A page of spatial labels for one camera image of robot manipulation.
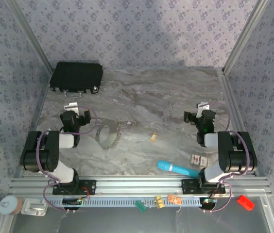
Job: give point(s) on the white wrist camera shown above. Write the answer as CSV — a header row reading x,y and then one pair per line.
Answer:
x,y
71,106
203,106

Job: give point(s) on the orange tag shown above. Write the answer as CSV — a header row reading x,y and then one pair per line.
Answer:
x,y
174,199

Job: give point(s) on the red plastic block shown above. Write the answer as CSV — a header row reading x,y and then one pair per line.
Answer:
x,y
245,202

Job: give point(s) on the clear plastic bracket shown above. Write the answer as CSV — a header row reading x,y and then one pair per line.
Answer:
x,y
33,206

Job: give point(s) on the roll with blue lid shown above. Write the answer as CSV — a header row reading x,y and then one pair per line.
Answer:
x,y
8,205

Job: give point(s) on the aluminium frame post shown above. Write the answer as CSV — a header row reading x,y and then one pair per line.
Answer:
x,y
30,36
245,36

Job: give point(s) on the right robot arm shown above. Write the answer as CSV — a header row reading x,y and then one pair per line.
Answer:
x,y
234,153

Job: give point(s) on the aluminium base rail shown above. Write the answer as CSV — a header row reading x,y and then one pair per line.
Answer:
x,y
137,185

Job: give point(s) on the green tag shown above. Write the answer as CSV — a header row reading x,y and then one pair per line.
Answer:
x,y
140,206

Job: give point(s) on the left circuit board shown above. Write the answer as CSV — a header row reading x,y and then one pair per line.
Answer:
x,y
75,201

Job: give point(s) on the yellow key tag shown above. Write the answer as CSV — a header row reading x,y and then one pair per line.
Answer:
x,y
154,136

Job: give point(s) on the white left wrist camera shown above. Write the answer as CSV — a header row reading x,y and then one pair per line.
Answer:
x,y
71,106

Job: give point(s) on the clear plastic bag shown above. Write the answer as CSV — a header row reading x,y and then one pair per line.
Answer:
x,y
114,142

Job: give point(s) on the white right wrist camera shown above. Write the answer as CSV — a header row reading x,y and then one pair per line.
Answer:
x,y
203,106

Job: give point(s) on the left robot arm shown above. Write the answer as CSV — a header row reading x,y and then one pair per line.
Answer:
x,y
42,150

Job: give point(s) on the circuit board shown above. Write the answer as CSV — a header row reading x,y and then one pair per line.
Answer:
x,y
208,202
75,201

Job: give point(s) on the blue flashlight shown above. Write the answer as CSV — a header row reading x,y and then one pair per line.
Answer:
x,y
173,168

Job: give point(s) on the right circuit board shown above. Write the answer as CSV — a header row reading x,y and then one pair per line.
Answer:
x,y
208,202

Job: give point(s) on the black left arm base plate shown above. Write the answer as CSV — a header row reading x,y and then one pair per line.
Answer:
x,y
88,187

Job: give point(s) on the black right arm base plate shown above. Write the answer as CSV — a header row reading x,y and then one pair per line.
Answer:
x,y
188,187

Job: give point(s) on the playing card box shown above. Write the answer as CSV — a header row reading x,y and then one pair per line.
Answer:
x,y
199,160

